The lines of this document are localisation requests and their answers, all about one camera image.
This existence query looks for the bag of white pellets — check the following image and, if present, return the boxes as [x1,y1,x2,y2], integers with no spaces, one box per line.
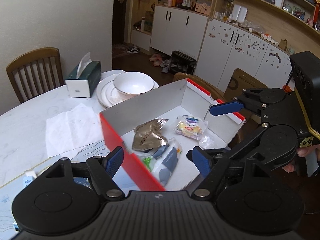
[199,134,215,150]

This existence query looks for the round bread snack packet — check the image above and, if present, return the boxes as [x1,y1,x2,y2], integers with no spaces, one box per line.
[174,115,208,140]

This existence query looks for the grey socks clear packet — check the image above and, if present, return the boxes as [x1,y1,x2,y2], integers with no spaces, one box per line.
[142,138,182,186]

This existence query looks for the gold foil snack packet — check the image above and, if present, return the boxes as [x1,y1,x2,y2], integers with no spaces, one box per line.
[132,118,168,152]

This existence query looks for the light blue herbal oil box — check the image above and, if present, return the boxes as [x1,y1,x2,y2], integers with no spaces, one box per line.
[23,170,37,187]

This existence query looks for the person right hand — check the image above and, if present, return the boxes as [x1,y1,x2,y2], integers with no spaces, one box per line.
[282,144,320,173]

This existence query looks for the wooden chair beside box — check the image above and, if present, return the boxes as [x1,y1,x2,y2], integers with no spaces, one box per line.
[173,73,226,102]

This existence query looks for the brown cardboard carton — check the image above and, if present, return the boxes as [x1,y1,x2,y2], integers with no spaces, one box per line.
[223,68,267,101]

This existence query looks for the white paper towel sheet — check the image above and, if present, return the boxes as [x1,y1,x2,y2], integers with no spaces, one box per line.
[46,103,103,159]

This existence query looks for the red white cardboard box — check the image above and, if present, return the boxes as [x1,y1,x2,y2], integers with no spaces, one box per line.
[100,79,245,191]

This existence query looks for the black shoe rack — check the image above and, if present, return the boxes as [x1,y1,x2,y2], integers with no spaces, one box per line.
[169,51,197,75]

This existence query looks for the white storage cabinets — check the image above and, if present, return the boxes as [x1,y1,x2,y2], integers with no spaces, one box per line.
[150,5,291,91]

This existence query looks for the white plate stack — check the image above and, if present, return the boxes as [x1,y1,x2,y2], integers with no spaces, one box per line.
[96,72,159,108]

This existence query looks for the white bowl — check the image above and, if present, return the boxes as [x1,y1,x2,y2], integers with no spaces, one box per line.
[113,72,155,95]

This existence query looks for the green tissue box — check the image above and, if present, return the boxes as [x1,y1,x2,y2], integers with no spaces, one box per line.
[65,52,101,98]

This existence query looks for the wooden chair behind table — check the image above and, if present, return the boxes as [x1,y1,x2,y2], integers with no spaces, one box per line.
[6,47,65,103]

